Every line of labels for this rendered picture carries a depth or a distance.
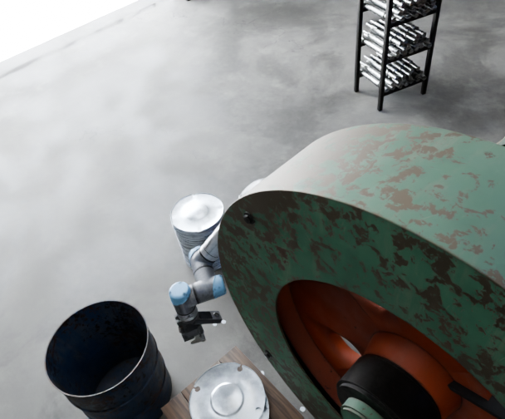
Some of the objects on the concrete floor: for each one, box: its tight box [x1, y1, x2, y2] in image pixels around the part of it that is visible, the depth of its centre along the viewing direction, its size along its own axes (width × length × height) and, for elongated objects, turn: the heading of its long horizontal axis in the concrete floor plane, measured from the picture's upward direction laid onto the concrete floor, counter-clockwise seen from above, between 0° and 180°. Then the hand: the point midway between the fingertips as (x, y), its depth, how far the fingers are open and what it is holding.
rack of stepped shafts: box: [354, 0, 442, 111], centre depth 336 cm, size 43×46×95 cm
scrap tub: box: [44, 300, 172, 419], centre depth 203 cm, size 42×42×48 cm
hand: (204, 338), depth 185 cm, fingers closed
